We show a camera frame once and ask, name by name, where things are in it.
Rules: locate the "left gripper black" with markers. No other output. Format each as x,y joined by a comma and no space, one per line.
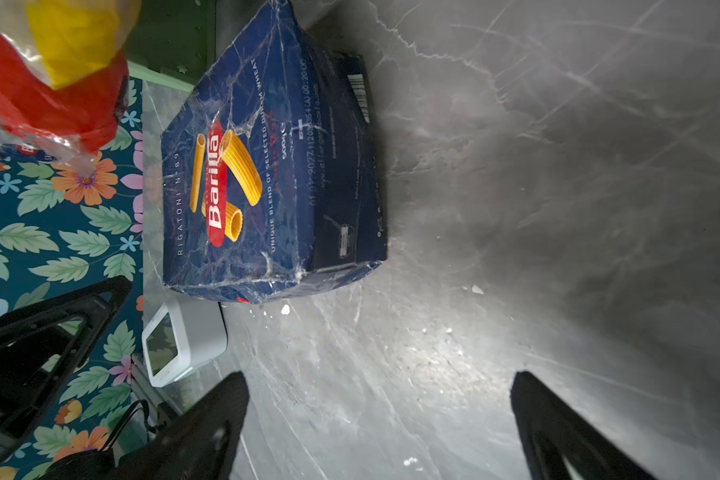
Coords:
40,347

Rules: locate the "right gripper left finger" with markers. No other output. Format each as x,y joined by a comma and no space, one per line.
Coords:
201,444

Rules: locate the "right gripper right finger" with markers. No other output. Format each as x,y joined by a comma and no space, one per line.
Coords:
556,440

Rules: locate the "blue Barilla rigatoni box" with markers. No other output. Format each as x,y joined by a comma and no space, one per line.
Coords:
270,186

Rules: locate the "red-ended spaghetti bag white label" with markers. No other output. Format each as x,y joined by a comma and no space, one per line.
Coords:
63,77

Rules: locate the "green two-tier shelf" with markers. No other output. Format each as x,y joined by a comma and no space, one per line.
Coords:
173,43

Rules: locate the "white digital clock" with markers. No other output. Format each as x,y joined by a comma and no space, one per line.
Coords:
183,335

